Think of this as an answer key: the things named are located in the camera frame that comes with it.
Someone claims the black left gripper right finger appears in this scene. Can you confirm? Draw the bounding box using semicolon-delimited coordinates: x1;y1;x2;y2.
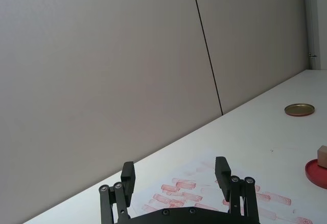
215;156;261;221

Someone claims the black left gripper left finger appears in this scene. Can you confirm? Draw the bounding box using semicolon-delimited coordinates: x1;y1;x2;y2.
99;161;136;224

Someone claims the white paper with red stamps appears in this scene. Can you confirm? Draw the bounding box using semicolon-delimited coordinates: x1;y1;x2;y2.
130;146;316;224

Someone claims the round red tray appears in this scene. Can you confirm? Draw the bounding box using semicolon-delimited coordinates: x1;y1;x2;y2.
305;158;327;190

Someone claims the small wooden block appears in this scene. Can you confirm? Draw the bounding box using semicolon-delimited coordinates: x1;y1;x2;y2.
317;145;327;170

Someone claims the round brass tin lid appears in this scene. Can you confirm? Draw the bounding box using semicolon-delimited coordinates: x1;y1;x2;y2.
284;103;315;118

